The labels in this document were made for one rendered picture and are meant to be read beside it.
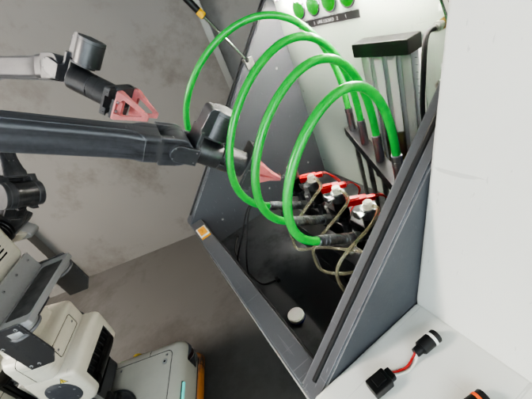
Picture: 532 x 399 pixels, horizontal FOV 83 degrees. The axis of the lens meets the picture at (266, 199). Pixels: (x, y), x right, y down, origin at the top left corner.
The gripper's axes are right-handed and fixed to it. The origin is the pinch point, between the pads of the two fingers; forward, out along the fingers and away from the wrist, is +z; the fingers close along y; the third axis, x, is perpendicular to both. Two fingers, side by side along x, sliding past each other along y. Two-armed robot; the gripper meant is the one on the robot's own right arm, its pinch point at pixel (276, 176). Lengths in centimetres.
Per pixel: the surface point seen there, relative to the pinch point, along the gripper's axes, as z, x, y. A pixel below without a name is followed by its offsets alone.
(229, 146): -16.8, -11.7, 5.4
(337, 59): -7.2, -14.7, 25.3
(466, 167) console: 1.6, -37.8, 18.9
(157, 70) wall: -31, 162, -4
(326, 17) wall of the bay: 0.7, 16.5, 37.6
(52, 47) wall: -89, 169, -18
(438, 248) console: 8.3, -36.7, 8.5
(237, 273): -1.1, -6.7, -23.9
